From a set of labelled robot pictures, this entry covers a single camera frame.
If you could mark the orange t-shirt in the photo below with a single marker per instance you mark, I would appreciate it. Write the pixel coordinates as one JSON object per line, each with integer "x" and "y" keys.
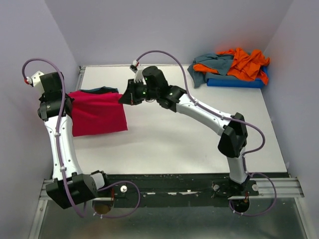
{"x": 248, "y": 66}

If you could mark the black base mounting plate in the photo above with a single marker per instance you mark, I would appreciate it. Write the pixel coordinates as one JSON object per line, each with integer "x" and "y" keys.
{"x": 126, "y": 189}

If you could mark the blue plastic bin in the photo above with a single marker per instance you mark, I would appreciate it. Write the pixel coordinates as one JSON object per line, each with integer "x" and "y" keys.
{"x": 214, "y": 80}

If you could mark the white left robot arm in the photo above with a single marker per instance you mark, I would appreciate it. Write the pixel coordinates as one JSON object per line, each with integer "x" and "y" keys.
{"x": 70, "y": 186}

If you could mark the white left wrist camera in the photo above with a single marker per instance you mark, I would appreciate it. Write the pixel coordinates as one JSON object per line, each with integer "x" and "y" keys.
{"x": 35, "y": 81}

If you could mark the aluminium extrusion rail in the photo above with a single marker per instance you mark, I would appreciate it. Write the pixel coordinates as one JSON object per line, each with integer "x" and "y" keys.
{"x": 257, "y": 188}

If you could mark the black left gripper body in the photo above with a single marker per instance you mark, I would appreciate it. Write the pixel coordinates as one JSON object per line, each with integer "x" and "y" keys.
{"x": 43, "y": 98}

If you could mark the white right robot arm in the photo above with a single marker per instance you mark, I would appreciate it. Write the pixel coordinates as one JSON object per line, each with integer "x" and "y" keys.
{"x": 231, "y": 128}

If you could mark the crimson pink t-shirt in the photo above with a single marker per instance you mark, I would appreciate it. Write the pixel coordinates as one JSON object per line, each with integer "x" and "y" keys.
{"x": 97, "y": 113}

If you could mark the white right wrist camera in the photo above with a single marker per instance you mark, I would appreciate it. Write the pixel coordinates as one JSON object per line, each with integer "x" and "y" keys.
{"x": 137, "y": 68}

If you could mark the folded teal t-shirt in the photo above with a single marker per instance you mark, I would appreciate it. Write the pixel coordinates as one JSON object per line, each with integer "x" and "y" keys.
{"x": 104, "y": 88}

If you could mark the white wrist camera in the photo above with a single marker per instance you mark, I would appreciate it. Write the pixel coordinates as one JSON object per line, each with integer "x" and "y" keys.
{"x": 35, "y": 81}
{"x": 137, "y": 68}

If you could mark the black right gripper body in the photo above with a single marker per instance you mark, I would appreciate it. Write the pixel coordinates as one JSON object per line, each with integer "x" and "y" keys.
{"x": 139, "y": 91}

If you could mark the grey-blue t-shirt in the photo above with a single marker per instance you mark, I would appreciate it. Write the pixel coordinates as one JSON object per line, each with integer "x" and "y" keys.
{"x": 209, "y": 66}

